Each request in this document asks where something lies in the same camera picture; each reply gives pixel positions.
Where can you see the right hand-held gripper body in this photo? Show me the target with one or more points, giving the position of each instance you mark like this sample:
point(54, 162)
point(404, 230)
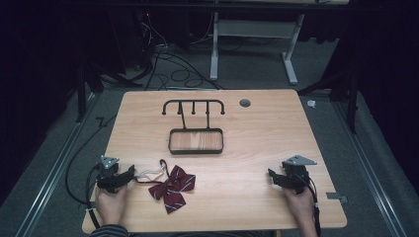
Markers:
point(297, 174)

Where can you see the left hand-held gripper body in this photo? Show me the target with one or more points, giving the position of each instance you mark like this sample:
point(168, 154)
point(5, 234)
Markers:
point(107, 171)

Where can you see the dark red striped bow tie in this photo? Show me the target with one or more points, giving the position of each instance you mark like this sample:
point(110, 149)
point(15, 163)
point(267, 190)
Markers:
point(172, 187)

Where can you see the person's left hand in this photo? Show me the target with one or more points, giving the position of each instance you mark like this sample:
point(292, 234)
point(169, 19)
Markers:
point(111, 205)

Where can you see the person's right hand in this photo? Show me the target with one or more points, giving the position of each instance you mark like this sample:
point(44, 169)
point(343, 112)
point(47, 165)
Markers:
point(299, 207)

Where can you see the white crumpled paper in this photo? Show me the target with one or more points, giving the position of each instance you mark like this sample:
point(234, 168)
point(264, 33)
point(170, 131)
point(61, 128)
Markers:
point(311, 104)

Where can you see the black rack with wooden tray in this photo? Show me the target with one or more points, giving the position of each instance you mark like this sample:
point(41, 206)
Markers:
point(196, 141)

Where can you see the grey round table grommet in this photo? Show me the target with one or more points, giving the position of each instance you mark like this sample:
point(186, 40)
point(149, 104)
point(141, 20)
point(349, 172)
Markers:
point(244, 103)

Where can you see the black metal stand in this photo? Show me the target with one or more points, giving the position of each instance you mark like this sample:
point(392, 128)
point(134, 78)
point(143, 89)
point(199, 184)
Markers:
point(86, 85)
point(349, 92)

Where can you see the grey metal table bracket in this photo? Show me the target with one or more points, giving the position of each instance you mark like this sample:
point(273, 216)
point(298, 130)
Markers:
point(336, 197)

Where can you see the metal floor rail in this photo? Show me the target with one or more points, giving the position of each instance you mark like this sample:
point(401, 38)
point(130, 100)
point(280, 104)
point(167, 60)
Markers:
point(365, 171)
point(52, 177)

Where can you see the white metal desk frame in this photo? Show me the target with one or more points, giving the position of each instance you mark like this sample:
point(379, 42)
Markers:
point(253, 28)

